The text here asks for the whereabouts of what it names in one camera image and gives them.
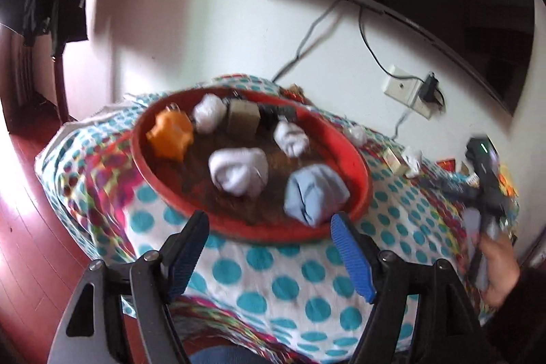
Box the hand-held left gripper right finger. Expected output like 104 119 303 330
330 212 489 364

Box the brown cardboard box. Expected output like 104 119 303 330
226 101 262 137

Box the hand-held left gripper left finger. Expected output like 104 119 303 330
47 211 211 364

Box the black looping cable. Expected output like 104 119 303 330
357 5 428 84

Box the black power adapter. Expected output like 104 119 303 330
420 72 445 107

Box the polka dot cloth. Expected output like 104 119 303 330
35 73 520 364

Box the person's blue jeans leg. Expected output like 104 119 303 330
189 344 279 364

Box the person's right forearm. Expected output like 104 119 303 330
490 257 546 364

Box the orange rubber animal toy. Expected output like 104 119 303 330
146 107 194 161

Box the adapter power cable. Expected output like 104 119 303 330
391 107 411 140

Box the thin hanging cable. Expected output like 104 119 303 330
272 0 343 82

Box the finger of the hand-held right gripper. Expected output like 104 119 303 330
420 175 481 201

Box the person's right hand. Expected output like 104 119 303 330
465 208 522 308

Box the small white rolled sock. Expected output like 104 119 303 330
272 120 310 159

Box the beige flat box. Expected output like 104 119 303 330
385 150 406 174

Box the red round tray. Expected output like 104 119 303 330
130 88 373 244

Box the dark wooden door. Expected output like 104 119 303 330
0 24 71 133

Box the large white sock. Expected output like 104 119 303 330
208 147 270 199

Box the crumpled clear plastic bag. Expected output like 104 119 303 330
347 124 368 146

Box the white wall outlet plate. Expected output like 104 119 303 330
408 89 434 120

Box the pale pink rolled sock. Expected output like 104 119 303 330
192 93 228 134

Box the white wall socket plate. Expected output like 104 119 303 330
383 64 424 105

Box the black plastic bag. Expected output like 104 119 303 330
258 103 300 131

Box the blue-grey sock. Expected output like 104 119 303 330
283 165 351 228

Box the red candy wrapper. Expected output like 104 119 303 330
285 84 306 103

